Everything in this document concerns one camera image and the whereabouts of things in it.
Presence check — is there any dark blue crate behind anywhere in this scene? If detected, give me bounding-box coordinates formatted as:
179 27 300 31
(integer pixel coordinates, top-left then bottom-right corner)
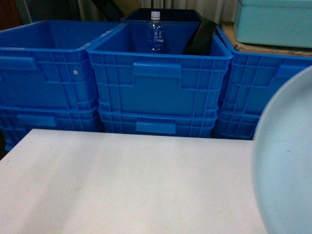
120 8 202 22

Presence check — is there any blue crate lower left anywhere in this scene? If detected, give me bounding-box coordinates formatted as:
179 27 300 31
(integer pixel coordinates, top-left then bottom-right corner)
0 107 104 151

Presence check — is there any blue crate lower middle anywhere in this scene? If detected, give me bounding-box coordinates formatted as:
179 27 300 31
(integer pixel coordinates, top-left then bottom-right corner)
98 108 217 138

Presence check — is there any light blue round tray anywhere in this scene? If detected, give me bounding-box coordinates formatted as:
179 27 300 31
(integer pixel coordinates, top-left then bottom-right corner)
253 67 312 234

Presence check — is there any wooden board under teal box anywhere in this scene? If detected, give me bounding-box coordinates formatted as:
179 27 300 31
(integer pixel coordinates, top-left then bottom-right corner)
220 22 312 57

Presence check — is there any blue crate top left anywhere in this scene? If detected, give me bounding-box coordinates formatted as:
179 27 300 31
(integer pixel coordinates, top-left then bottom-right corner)
0 20 117 111

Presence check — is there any blue crate top middle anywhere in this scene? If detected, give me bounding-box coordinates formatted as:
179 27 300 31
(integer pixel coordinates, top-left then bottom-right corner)
87 22 232 119

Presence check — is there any blue crate lower right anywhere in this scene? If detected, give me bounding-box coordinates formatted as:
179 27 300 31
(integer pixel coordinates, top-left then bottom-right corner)
214 110 260 140

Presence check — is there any clear water bottle white cap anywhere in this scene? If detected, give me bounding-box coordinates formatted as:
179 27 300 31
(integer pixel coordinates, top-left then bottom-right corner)
147 11 164 53

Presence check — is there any light teal box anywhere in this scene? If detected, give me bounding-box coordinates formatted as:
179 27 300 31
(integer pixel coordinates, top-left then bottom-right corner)
234 0 312 48

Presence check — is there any blue crate top right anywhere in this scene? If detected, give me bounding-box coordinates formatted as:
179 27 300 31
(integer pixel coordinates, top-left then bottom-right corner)
216 24 312 115

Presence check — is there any black plastic object in crate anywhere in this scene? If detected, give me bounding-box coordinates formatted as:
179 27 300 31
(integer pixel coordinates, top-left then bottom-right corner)
182 18 217 56

